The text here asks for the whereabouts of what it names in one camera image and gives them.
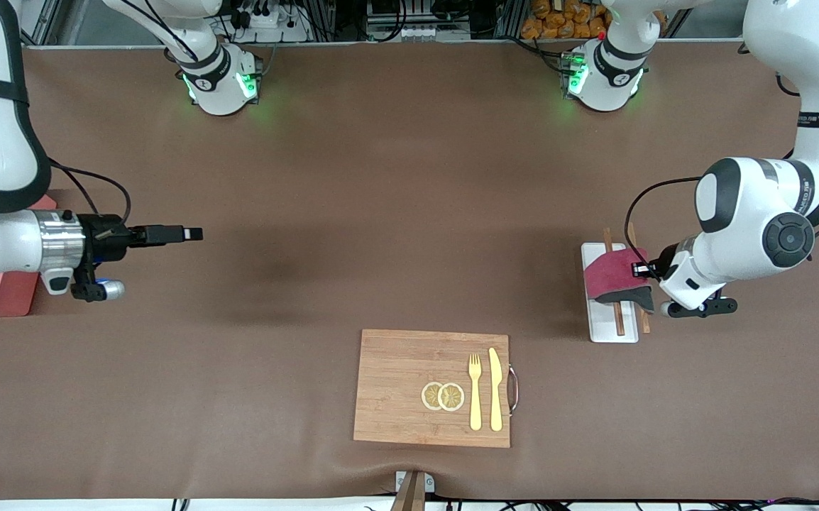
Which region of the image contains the orange packaged bread pile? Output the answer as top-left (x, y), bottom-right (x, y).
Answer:
top-left (521, 0), bottom-right (610, 40)

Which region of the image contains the white rectangular rack tray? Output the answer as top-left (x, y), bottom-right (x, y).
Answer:
top-left (581, 242), bottom-right (640, 344)

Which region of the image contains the yellow plastic knife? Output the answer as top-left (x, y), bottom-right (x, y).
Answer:
top-left (488, 347), bottom-right (505, 432)

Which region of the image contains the bamboo cutting board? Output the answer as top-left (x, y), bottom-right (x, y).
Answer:
top-left (353, 329), bottom-right (512, 449)

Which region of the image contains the white power strip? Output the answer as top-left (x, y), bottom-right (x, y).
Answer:
top-left (227, 6), bottom-right (313, 43)

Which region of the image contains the pink cloth with grey back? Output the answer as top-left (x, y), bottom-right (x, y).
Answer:
top-left (586, 246), bottom-right (656, 314)

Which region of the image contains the aluminium frame rail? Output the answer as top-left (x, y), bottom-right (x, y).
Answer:
top-left (19, 0), bottom-right (62, 48)

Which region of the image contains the metal camera stand bracket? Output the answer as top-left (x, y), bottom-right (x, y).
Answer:
top-left (390, 470), bottom-right (436, 511)

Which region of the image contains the white connector block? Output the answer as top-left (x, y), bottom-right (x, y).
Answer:
top-left (367, 25), bottom-right (447, 42)

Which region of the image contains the yellow plastic fork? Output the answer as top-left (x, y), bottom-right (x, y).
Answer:
top-left (468, 353), bottom-right (483, 432)

